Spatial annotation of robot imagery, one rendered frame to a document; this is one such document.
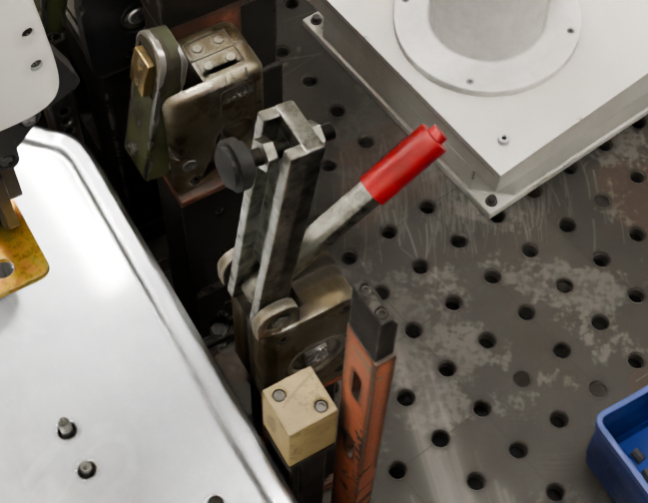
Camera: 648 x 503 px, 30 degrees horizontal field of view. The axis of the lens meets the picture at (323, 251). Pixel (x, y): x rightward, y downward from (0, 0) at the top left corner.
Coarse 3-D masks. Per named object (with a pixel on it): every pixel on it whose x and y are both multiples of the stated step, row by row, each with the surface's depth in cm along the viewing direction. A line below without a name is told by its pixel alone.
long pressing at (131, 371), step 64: (64, 192) 86; (64, 256) 83; (128, 256) 83; (0, 320) 80; (64, 320) 80; (128, 320) 80; (0, 384) 78; (64, 384) 78; (128, 384) 78; (192, 384) 78; (0, 448) 76; (64, 448) 76; (128, 448) 76; (192, 448) 76; (256, 448) 76
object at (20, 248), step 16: (16, 208) 55; (0, 224) 55; (0, 240) 54; (16, 240) 54; (32, 240) 54; (0, 256) 54; (16, 256) 54; (32, 256) 54; (16, 272) 53; (32, 272) 53; (48, 272) 54; (0, 288) 53; (16, 288) 53
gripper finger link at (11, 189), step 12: (24, 120) 50; (36, 120) 50; (12, 132) 50; (24, 132) 51; (0, 180) 51; (12, 180) 53; (0, 192) 52; (12, 192) 53; (0, 204) 52; (0, 216) 53; (12, 216) 53; (12, 228) 54
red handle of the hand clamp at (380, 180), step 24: (408, 144) 71; (432, 144) 70; (384, 168) 71; (408, 168) 71; (360, 192) 72; (384, 192) 72; (336, 216) 73; (360, 216) 73; (312, 240) 73; (336, 240) 73
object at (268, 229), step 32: (256, 128) 64; (288, 128) 63; (320, 128) 64; (224, 160) 62; (256, 160) 62; (288, 160) 61; (320, 160) 63; (256, 192) 68; (288, 192) 64; (256, 224) 70; (288, 224) 66; (256, 256) 73; (288, 256) 70; (256, 288) 72; (288, 288) 73
